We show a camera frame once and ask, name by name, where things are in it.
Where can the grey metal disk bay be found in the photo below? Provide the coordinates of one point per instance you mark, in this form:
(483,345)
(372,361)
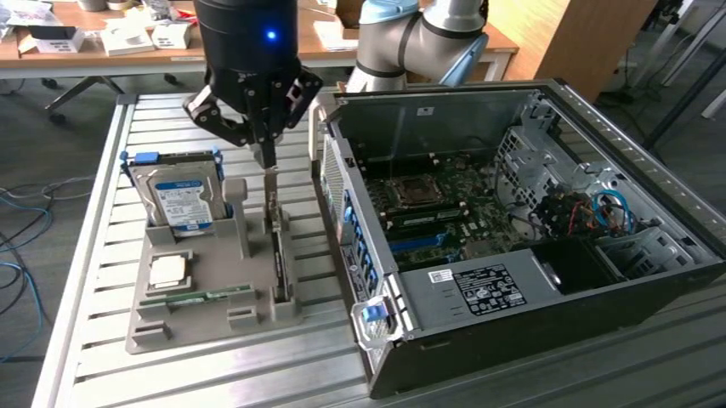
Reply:
(646,255)

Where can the hard disk in blue caddy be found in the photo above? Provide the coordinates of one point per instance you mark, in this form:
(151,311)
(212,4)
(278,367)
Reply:
(182,204)

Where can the grey wheeled leg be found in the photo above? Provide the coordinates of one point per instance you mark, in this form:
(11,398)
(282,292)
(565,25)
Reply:
(81,91)

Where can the green motherboard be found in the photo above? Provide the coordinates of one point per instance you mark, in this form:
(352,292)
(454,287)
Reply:
(482,251)

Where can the white box with black lid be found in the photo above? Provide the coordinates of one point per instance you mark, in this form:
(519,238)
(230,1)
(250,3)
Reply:
(56,40)

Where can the wooden desk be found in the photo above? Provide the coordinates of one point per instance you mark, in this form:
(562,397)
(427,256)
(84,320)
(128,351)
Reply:
(86,59)

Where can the white box with round hole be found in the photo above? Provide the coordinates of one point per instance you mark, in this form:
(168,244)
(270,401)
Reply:
(127,40)

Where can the dark metal post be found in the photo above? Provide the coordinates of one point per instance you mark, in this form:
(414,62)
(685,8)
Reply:
(681,106)

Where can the green RAM stick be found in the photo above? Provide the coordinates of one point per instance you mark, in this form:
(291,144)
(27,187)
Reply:
(431,216)
(192,296)

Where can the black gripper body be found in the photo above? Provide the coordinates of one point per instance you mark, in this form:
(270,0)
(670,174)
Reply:
(250,42)

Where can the wooden cabinet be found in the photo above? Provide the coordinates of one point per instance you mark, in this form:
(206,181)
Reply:
(595,42)

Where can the CPU socket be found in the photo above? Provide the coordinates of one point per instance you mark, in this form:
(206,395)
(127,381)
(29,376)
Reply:
(414,191)

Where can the grey parts rack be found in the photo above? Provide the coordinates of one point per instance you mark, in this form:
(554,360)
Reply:
(215,263)

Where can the silver CPU chip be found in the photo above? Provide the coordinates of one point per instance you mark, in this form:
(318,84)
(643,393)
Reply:
(168,272)

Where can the metal cup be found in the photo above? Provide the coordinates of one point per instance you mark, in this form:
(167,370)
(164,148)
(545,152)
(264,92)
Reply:
(92,4)

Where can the perforated metal drive cage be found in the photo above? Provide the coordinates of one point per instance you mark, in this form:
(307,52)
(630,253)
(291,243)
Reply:
(527,170)

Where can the blue expansion slot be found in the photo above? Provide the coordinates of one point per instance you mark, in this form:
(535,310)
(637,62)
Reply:
(416,243)

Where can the blue case latch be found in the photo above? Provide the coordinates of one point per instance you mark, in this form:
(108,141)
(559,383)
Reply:
(374,312)

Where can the grey power supply unit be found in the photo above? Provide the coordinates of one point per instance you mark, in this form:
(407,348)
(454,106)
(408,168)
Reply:
(436,306)

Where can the black plastic drive housing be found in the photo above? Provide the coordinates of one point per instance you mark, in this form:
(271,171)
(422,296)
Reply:
(573,263)

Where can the white paper stack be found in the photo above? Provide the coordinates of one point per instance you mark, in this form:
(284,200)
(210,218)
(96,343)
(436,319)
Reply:
(338,36)

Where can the black open PC case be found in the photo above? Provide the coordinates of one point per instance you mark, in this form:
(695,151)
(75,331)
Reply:
(510,340)

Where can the white box with label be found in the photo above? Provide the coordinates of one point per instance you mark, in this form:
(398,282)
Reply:
(170,37)

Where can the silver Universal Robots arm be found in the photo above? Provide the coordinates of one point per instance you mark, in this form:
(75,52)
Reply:
(391,42)

